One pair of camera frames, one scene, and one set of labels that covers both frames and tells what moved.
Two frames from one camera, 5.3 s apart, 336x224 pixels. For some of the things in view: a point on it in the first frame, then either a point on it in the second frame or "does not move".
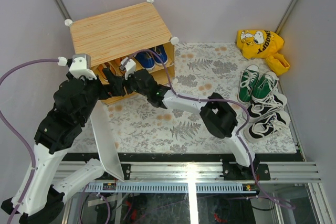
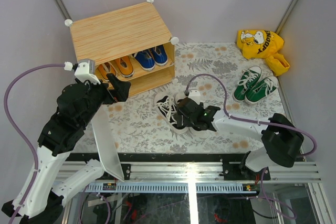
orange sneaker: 107,64 does not move
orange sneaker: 114,65 to 125,66
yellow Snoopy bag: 263,44 does not move
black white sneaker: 263,105 to 166,106
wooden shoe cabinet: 114,45 does not move
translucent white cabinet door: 107,148 does not move
